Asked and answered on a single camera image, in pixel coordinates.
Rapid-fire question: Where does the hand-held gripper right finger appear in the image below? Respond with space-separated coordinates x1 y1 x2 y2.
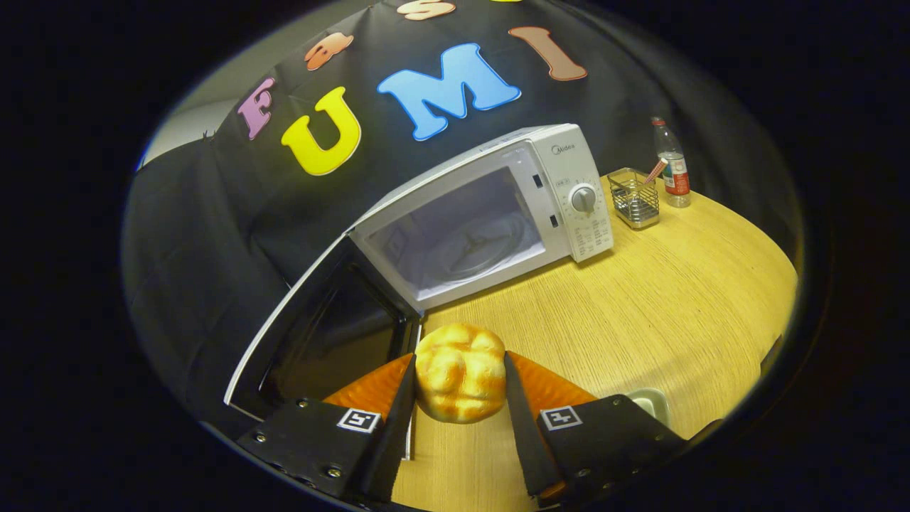
503 351 687 507

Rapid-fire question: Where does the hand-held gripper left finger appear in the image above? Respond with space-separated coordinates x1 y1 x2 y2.
237 353 417 502

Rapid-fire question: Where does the golden bread roll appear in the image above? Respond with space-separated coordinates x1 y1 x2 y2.
414 323 508 425

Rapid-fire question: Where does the white microwave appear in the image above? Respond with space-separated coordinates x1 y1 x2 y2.
224 123 615 459

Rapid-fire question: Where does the cream square plate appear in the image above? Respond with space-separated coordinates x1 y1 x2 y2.
626 388 670 427

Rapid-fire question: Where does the clear bottle with red label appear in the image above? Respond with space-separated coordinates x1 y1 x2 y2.
651 117 692 208

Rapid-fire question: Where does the metal wire basket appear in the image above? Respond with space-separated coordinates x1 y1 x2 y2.
607 167 660 230

